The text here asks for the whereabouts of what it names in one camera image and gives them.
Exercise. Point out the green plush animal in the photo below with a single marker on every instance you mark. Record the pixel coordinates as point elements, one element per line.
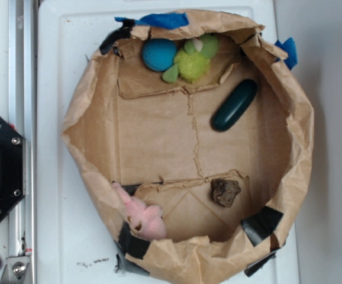
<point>193,60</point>

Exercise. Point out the pink plush animal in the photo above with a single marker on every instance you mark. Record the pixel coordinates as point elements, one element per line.
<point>145,220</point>

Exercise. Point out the brown paper bag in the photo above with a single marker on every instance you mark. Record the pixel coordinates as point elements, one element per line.
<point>194,181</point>

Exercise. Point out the dark green oblong case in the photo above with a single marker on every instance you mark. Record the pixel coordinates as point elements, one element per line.
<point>234,106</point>

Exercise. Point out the brown rock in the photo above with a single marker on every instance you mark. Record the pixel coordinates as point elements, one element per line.
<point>224,191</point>

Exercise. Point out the blue foam ball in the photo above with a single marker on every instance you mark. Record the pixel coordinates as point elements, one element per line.
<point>158,54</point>

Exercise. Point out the black tape lower left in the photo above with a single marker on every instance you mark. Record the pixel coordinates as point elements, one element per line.
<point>134,246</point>

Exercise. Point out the black tape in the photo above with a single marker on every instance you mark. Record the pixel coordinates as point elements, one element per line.
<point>261,225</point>
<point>134,246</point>
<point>123,32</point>

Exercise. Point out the black tape upper left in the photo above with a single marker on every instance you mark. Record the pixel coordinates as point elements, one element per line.
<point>123,32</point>

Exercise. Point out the blue tape piece top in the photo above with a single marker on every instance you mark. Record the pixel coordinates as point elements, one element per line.
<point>169,21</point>

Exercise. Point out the blue tape piece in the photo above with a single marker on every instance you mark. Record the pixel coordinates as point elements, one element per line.
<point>289,46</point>
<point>169,21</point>

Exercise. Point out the black tape lower right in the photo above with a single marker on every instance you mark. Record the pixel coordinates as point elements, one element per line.
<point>261,225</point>

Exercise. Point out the blue tape piece right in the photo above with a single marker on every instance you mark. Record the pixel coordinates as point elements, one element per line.
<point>289,46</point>

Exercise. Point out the aluminium frame rail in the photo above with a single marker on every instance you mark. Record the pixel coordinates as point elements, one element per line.
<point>22,91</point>

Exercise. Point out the metal corner bracket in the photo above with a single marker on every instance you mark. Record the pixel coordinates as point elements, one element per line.
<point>15,270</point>

